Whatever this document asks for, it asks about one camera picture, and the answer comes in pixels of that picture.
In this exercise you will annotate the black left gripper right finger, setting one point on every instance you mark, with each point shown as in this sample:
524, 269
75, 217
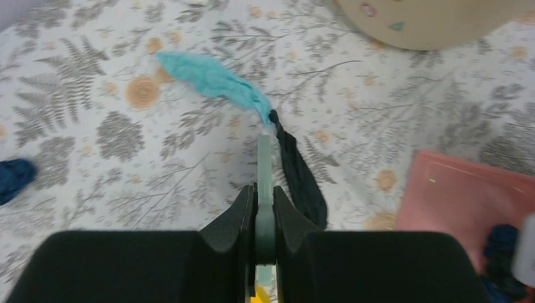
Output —
314, 265

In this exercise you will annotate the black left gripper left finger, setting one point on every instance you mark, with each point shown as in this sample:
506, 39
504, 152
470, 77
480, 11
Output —
206, 265

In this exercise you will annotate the teal hand brush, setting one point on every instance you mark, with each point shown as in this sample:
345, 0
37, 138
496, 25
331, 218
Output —
265, 225

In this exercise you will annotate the pink plastic dustpan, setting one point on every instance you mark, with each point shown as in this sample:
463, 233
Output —
463, 199

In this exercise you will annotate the black paper scrap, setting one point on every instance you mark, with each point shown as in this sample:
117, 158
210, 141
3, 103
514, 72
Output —
499, 273

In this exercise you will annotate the blue paper scrap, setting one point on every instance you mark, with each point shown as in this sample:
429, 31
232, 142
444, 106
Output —
15, 176
502, 238

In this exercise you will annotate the yellow curved wooden block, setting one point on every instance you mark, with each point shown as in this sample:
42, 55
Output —
260, 296

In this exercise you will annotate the floral tablecloth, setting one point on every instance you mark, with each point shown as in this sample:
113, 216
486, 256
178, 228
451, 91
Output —
119, 144

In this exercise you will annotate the teal paper strip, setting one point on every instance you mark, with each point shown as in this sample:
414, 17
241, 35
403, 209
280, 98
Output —
211, 79

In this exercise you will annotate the blue paper scrap back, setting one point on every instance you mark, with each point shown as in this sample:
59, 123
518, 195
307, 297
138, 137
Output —
15, 176

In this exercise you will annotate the beige paper bucket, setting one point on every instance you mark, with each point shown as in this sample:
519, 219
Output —
429, 25

